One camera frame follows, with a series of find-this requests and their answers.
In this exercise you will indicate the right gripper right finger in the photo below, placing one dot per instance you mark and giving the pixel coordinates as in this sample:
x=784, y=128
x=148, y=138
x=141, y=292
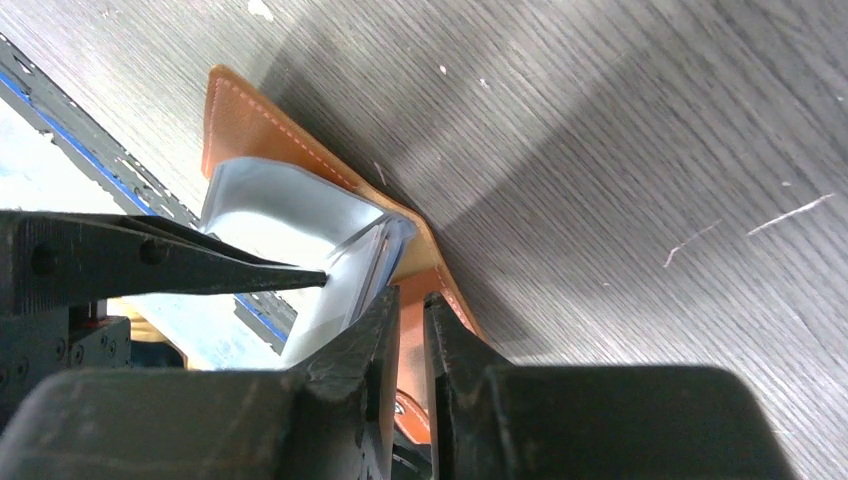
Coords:
x=492, y=419

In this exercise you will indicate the brown leather card holder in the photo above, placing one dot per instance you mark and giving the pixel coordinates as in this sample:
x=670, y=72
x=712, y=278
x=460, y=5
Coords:
x=275, y=190

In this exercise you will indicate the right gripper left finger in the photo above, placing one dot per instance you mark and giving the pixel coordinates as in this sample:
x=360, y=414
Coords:
x=328, y=417

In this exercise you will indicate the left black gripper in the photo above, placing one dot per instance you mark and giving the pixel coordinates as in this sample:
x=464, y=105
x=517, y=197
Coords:
x=51, y=260

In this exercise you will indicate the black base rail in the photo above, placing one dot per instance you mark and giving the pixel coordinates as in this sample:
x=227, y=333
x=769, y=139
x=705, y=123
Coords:
x=215, y=304

